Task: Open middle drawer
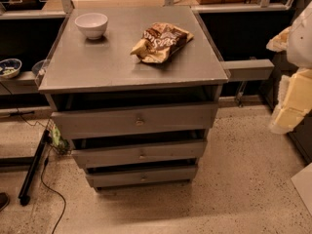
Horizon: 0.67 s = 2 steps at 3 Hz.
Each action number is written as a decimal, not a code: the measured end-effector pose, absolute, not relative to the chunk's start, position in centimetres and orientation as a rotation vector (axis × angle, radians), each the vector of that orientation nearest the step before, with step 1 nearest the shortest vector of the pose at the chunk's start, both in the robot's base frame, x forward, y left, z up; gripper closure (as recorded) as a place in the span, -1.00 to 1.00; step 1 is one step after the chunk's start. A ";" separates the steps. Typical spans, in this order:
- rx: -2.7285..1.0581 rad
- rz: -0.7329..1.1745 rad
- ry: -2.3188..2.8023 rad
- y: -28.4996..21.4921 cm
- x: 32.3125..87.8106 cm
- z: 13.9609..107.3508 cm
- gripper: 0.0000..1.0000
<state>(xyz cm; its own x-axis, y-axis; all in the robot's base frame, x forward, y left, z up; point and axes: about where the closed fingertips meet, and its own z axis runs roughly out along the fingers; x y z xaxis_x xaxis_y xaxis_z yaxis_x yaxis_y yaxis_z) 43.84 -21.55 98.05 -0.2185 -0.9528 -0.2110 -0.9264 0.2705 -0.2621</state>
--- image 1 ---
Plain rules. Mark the brown chip bag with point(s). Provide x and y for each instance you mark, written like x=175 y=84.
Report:
x=160 y=41

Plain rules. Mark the grey side shelf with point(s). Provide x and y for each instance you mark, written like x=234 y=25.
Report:
x=23 y=84

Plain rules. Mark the grey side bar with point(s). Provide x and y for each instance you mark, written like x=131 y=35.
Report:
x=248 y=70

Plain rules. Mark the grey drawer cabinet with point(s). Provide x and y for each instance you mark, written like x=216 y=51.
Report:
x=89 y=75

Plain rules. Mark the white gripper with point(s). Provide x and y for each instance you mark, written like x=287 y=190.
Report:
x=300 y=41

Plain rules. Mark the clear glass cup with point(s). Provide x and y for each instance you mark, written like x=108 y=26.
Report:
x=38 y=66

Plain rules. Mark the grey top drawer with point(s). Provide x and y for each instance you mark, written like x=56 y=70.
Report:
x=111 y=122

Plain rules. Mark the white ceramic bowl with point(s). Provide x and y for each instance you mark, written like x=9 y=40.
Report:
x=92 y=25

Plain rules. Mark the black metal leg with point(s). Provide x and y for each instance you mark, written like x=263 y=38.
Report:
x=24 y=198

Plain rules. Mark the grey bottom drawer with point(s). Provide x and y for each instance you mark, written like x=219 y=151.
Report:
x=144 y=176

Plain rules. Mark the grey drawer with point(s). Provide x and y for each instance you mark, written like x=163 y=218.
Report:
x=139 y=153
x=144 y=176
x=111 y=122

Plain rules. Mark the green packet in basket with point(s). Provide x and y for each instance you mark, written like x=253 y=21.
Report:
x=58 y=142

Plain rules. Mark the blue patterned bowl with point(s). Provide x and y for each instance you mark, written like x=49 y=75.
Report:
x=10 y=68

